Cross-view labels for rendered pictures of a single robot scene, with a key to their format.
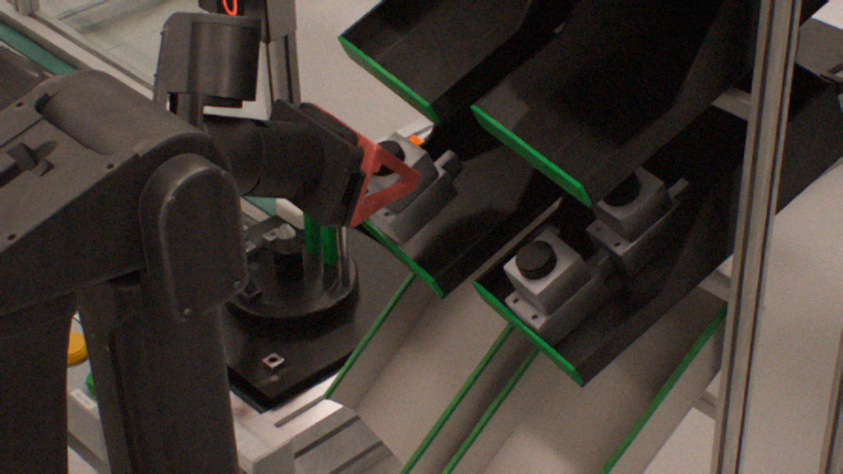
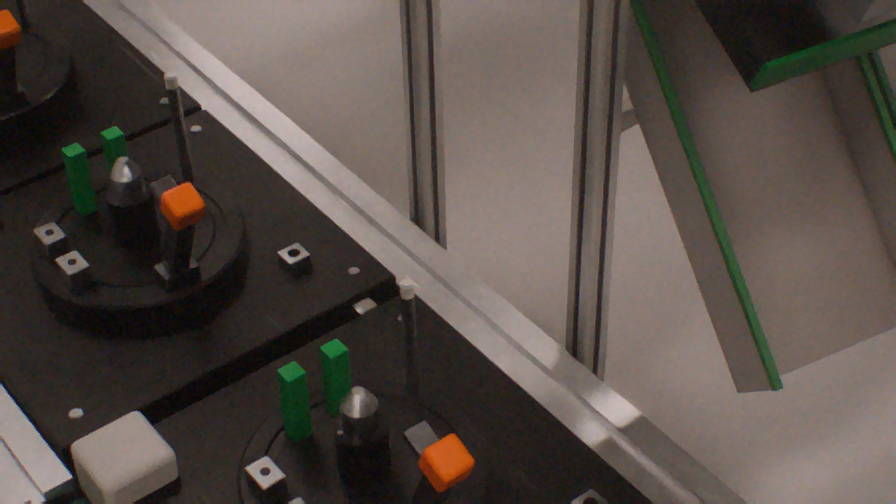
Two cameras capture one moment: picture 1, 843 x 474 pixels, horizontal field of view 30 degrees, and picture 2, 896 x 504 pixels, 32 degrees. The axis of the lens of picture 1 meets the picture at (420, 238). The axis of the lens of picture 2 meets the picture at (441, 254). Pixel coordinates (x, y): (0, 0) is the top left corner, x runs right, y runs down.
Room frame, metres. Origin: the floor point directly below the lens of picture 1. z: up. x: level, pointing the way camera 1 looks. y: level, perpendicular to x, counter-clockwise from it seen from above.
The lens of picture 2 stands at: (1.21, 0.69, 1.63)
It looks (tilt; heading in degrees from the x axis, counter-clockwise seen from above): 41 degrees down; 275
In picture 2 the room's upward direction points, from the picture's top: 2 degrees counter-clockwise
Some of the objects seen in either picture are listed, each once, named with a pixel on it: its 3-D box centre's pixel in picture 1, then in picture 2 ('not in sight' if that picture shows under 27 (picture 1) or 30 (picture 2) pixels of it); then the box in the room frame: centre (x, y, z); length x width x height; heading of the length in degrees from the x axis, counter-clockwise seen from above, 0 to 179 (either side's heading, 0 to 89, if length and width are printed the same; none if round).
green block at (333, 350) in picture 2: (329, 242); (336, 379); (1.33, 0.09, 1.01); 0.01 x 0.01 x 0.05; 42
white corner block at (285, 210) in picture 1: (304, 213); (126, 469); (1.45, 0.13, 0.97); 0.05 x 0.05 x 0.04; 42
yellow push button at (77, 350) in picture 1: (69, 351); not in sight; (1.23, 0.35, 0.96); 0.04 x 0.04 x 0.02
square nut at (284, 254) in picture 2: not in sight; (294, 258); (1.38, -0.05, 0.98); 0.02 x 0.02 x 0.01; 42
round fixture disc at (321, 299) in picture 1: (290, 281); (365, 479); (1.31, 0.14, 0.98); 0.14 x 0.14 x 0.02
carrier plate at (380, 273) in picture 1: (291, 296); (367, 502); (1.31, 0.14, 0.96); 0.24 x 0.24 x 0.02; 42
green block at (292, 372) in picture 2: (311, 230); (295, 402); (1.35, 0.11, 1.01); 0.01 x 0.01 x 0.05; 42
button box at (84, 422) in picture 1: (73, 374); not in sight; (1.23, 0.35, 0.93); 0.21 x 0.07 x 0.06; 42
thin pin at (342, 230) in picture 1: (343, 250); (409, 338); (1.29, 0.08, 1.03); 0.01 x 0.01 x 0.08
